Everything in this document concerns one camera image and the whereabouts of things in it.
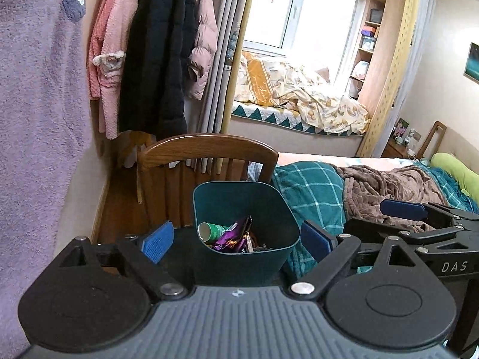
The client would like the green paper cup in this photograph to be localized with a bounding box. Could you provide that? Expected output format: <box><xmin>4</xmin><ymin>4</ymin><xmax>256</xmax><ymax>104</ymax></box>
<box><xmin>197</xmin><ymin>222</ymin><xmax>228</xmax><ymax>244</ymax></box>

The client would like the purple snack wrapper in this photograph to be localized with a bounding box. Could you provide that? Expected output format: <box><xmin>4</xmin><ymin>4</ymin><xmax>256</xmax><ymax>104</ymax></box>
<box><xmin>213</xmin><ymin>216</ymin><xmax>252</xmax><ymax>254</ymax></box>

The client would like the teal plastic trash bin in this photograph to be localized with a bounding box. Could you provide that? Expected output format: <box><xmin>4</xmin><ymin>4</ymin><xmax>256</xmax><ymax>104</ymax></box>
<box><xmin>192</xmin><ymin>182</ymin><xmax>300</xmax><ymax>287</ymax></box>

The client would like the brown fleece blanket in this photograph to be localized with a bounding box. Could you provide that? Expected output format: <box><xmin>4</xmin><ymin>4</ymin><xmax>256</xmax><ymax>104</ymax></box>
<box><xmin>334</xmin><ymin>165</ymin><xmax>448</xmax><ymax>232</ymax></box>

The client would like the wooden nightstand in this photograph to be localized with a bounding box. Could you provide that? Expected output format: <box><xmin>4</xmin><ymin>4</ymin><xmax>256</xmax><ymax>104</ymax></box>
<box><xmin>381</xmin><ymin>138</ymin><xmax>413</xmax><ymax>159</ymax></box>

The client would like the teal plaid blanket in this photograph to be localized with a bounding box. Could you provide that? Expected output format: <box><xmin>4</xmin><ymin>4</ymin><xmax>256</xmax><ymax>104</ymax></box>
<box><xmin>270</xmin><ymin>159</ymin><xmax>479</xmax><ymax>279</ymax></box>

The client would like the white bed mattress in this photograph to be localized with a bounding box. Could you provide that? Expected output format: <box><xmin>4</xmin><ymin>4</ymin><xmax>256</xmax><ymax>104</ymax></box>
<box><xmin>277</xmin><ymin>152</ymin><xmax>416</xmax><ymax>171</ymax></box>

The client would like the wooden bed headboard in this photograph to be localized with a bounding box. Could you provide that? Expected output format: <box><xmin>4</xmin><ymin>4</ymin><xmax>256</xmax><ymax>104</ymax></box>
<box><xmin>416</xmin><ymin>121</ymin><xmax>447</xmax><ymax>159</ymax></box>

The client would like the orange black item in bin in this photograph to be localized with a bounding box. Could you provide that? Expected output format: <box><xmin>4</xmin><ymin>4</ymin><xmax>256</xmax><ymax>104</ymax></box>
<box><xmin>245</xmin><ymin>232</ymin><xmax>271</xmax><ymax>253</ymax></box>

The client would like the green pillow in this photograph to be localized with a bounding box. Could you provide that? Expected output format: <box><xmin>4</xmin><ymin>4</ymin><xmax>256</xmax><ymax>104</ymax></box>
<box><xmin>430</xmin><ymin>152</ymin><xmax>479</xmax><ymax>200</ymax></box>

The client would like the wooden chair black seat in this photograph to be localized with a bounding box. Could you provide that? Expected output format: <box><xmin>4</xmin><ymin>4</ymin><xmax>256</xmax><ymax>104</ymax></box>
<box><xmin>137</xmin><ymin>133</ymin><xmax>278</xmax><ymax>286</ymax></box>

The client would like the framed photo on nightstand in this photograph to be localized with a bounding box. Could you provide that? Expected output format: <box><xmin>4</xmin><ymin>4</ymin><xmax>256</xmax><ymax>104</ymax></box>
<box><xmin>392</xmin><ymin>118</ymin><xmax>408</xmax><ymax>139</ymax></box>

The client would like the teal triangle window seat cushion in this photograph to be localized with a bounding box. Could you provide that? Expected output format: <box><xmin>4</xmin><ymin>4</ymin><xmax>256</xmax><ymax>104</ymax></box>
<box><xmin>231</xmin><ymin>101</ymin><xmax>363</xmax><ymax>136</ymax></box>

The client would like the yellow floral quilt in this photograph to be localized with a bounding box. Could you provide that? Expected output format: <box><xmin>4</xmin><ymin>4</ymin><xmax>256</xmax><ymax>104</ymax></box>
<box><xmin>234</xmin><ymin>51</ymin><xmax>369</xmax><ymax>134</ymax></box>

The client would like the purple fleece robe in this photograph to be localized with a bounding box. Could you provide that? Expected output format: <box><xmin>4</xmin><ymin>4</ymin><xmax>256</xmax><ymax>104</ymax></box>
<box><xmin>1</xmin><ymin>0</ymin><xmax>92</xmax><ymax>358</ymax></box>

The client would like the light pink puffer jacket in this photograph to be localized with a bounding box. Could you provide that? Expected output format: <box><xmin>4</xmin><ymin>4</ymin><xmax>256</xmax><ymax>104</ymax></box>
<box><xmin>187</xmin><ymin>0</ymin><xmax>219</xmax><ymax>101</ymax></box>

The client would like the black puffer coat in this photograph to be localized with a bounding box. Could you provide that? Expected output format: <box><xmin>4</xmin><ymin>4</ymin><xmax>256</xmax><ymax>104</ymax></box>
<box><xmin>119</xmin><ymin>0</ymin><xmax>198</xmax><ymax>140</ymax></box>

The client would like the yellow patterned curtain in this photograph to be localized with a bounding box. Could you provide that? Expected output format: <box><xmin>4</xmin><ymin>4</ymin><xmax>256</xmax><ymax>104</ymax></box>
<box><xmin>357</xmin><ymin>0</ymin><xmax>436</xmax><ymax>158</ymax></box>

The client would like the pink fleece robe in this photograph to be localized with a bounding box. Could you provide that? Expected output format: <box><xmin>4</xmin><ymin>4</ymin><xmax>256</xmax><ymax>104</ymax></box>
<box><xmin>88</xmin><ymin>0</ymin><xmax>138</xmax><ymax>140</ymax></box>

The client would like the grey curtain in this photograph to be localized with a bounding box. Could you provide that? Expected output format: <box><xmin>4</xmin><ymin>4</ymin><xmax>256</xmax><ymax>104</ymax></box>
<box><xmin>196</xmin><ymin>0</ymin><xmax>246</xmax><ymax>133</ymax></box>

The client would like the wall bookshelf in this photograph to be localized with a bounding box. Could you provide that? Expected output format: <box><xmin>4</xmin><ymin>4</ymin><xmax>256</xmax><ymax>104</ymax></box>
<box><xmin>347</xmin><ymin>0</ymin><xmax>386</xmax><ymax>101</ymax></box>

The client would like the framed wall picture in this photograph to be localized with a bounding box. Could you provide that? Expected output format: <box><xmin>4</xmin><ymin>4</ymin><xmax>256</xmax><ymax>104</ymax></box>
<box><xmin>464</xmin><ymin>43</ymin><xmax>479</xmax><ymax>83</ymax></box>

